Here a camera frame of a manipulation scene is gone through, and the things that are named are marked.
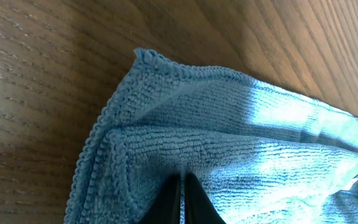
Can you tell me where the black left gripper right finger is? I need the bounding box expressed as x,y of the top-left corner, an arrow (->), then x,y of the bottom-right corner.
185,173 -> 226,224

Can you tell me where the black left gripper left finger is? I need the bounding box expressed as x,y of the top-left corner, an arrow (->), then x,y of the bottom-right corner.
138,174 -> 181,224

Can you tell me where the blue microfiber cloth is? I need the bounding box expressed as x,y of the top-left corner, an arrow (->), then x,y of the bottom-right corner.
64,48 -> 358,223

